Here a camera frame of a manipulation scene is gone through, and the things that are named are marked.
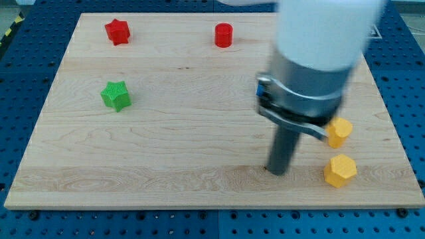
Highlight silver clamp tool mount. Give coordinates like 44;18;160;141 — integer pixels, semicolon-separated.
256;47;353;141

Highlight yellow hexagon block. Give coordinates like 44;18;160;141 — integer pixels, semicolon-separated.
323;154;357;188

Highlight yellow heart block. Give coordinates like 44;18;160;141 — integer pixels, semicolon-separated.
325;117;353;148

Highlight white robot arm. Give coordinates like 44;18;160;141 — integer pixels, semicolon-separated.
256;0;386;175

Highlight red cylinder block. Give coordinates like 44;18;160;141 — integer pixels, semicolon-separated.
214;23;233;48

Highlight green star block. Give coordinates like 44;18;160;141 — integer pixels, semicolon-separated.
100;81;131;112

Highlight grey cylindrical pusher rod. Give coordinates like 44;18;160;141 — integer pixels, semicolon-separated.
266;126;300;176

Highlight red star block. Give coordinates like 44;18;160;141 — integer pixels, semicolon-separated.
104;19;130;46

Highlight wooden board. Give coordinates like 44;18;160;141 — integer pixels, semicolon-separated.
5;13;424;210

